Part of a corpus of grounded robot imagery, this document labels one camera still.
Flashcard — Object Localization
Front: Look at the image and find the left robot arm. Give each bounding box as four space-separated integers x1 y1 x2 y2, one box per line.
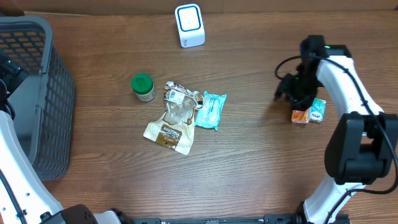
1 82 121 224

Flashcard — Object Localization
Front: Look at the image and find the teal tissue pack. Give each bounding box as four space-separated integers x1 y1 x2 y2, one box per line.
310 98 326 123

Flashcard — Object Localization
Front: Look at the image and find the grey plastic shopping basket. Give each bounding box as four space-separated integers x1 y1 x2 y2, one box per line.
1 16 76 181

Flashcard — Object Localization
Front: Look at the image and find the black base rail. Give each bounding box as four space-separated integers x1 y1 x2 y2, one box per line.
131 214 304 224

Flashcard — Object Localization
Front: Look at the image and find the teal wet wipes pack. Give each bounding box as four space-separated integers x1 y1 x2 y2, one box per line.
195 91 227 131

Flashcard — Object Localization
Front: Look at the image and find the white barcode scanner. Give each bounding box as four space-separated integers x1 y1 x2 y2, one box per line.
175 3 205 48

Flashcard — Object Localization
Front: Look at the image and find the clear bagged bread snack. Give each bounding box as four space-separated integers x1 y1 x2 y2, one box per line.
144 81 203 155

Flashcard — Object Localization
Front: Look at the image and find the green cap bottle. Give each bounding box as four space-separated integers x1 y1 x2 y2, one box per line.
131 73 155 102

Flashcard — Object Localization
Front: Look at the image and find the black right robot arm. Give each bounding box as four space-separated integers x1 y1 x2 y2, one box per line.
264 35 397 224

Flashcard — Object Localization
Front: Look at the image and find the orange tissue pack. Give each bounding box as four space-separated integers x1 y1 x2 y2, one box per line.
291 107 311 124

